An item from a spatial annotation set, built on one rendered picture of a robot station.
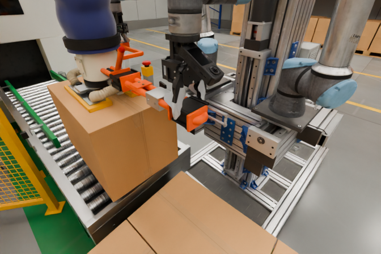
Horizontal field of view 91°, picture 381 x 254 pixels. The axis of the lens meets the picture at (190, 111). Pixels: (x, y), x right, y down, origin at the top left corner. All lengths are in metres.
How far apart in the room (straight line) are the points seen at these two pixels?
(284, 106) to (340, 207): 1.38
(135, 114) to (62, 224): 1.31
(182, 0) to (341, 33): 0.48
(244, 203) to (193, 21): 1.34
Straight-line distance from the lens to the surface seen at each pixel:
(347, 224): 2.05
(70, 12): 0.89
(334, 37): 0.73
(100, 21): 0.88
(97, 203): 1.22
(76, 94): 1.03
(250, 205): 1.56
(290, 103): 0.89
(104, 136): 0.78
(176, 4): 0.43
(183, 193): 1.15
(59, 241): 1.87
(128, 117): 0.79
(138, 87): 0.66
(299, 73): 0.83
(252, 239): 1.07
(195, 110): 0.49
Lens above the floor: 1.48
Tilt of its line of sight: 32 degrees down
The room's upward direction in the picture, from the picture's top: straight up
